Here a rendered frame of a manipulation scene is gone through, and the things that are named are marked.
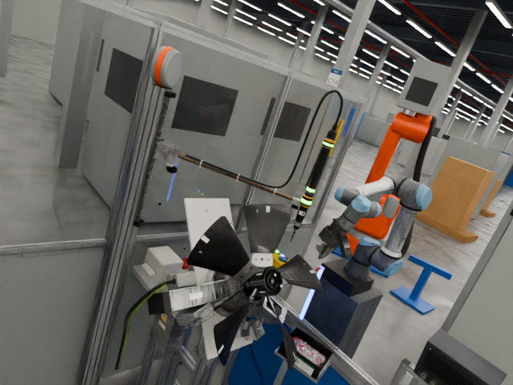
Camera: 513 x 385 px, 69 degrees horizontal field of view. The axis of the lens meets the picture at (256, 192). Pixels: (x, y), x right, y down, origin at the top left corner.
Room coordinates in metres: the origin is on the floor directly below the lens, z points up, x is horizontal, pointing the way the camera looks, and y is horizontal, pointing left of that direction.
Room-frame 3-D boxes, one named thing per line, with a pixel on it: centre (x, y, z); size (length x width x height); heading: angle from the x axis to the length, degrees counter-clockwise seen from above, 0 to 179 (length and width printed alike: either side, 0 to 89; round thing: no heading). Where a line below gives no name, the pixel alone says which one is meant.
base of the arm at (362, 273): (2.06, -0.71, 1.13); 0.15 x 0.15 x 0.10
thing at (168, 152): (1.56, 0.42, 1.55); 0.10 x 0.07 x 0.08; 83
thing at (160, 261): (1.73, 0.35, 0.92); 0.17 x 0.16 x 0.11; 48
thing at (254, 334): (1.46, -0.18, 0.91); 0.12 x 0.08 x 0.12; 48
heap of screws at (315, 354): (1.51, -0.47, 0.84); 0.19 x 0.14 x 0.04; 63
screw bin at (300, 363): (1.52, -0.46, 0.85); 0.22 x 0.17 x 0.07; 63
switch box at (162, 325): (1.54, 0.19, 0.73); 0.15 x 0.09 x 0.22; 48
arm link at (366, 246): (2.05, -0.72, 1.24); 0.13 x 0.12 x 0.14; 46
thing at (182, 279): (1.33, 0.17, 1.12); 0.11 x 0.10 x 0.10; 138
